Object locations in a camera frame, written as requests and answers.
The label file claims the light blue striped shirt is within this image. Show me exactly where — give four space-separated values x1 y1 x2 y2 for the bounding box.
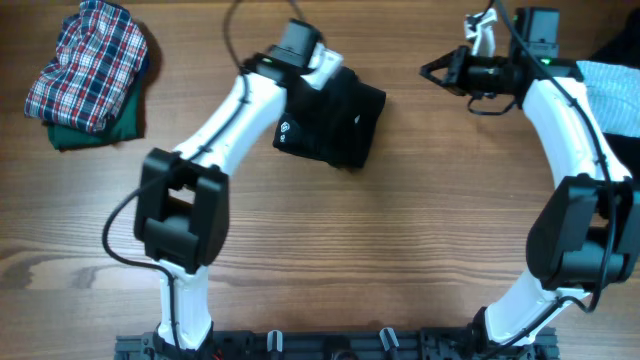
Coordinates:
577 60 639 138

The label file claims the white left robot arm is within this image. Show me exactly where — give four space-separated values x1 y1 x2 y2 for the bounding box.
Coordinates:
134 44 344 359

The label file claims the dark navy garment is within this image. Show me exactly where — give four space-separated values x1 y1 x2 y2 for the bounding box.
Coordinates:
589 9 639 181

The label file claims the plaid folded shirt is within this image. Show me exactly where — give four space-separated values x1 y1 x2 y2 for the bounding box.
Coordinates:
24 0 148 134

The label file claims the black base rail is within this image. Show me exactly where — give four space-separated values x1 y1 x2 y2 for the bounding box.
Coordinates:
113 327 559 360

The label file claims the green folded garment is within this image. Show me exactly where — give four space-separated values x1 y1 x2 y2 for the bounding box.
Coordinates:
47 72 146 151

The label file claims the black t-shirt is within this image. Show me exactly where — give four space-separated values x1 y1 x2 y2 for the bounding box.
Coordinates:
272 67 386 169

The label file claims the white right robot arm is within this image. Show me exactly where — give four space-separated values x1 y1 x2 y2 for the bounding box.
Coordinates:
420 1 639 354

